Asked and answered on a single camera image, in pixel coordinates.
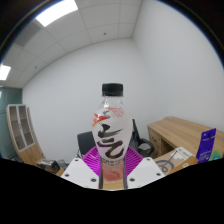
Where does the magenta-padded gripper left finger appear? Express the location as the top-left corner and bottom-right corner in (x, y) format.
(60, 147), (102, 190)

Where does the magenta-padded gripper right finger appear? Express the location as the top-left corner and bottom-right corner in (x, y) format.
(121, 146), (165, 190)

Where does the pink drink bottle black cap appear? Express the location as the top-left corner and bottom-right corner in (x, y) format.
(91, 83), (133, 183)

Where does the black mesh office chair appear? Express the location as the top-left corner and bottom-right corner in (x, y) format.
(131, 118), (155, 158)

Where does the dark padded office chair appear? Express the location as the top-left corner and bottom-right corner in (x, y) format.
(77, 130), (98, 158)

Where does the wooden cabinet with glass doors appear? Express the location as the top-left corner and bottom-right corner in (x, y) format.
(5, 103), (44, 166)

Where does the purple box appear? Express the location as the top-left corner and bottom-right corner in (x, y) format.
(195, 128), (217, 164)

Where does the ceiling light panel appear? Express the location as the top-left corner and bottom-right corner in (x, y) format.
(35, 0), (79, 28)
(0, 63), (12, 81)

